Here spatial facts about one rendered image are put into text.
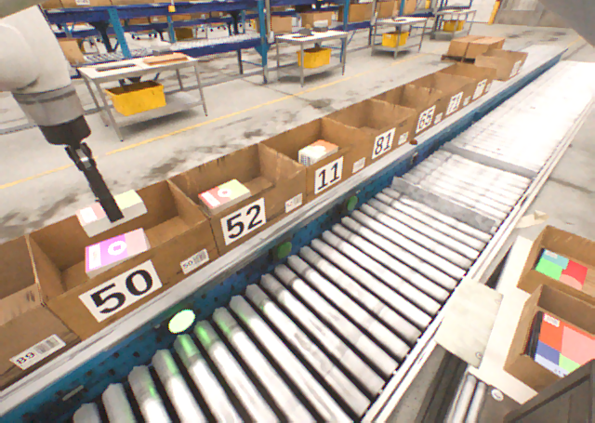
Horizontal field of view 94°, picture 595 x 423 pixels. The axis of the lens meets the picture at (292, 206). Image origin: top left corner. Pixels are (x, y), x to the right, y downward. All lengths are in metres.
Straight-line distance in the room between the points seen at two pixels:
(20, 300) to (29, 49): 0.71
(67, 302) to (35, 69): 0.48
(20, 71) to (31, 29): 0.06
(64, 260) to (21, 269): 0.09
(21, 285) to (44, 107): 0.62
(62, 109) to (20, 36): 0.11
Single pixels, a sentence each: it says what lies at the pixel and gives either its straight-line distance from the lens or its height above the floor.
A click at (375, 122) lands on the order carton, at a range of 1.74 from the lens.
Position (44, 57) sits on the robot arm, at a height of 1.48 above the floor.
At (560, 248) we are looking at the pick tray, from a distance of 1.44.
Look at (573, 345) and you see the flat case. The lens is 1.11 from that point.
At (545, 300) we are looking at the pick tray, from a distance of 1.18.
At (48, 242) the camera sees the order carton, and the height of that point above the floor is 1.00.
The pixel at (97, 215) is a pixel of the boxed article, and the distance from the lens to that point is 0.77.
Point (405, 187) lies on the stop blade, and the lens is 1.45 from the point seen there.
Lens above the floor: 1.56
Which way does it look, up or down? 39 degrees down
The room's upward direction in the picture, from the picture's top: 1 degrees counter-clockwise
